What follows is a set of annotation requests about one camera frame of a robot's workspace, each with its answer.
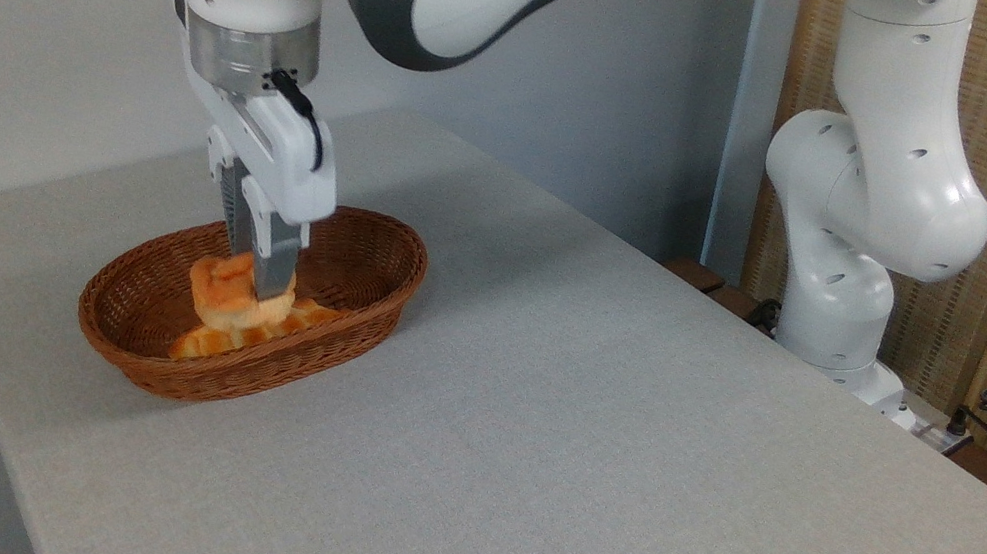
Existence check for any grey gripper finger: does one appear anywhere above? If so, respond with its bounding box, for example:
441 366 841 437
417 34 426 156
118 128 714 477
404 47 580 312
221 176 319 308
188 125 264 255

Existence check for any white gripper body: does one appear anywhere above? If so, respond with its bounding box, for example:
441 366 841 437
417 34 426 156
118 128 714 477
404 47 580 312
160 56 358 232

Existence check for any round orange bread roll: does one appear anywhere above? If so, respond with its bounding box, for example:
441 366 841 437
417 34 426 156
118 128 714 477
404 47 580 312
179 241 303 344

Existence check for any long orange croissant bread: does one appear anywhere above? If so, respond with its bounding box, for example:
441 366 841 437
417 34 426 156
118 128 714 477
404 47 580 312
165 275 345 389

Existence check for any brown woven wicker basket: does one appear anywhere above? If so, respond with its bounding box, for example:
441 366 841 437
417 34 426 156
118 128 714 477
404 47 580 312
65 163 437 441

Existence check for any dark brown wooden board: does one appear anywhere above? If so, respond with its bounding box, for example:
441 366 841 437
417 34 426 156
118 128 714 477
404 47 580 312
655 253 767 325

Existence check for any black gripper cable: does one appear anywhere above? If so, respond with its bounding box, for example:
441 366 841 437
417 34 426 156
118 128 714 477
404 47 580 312
254 66 339 176

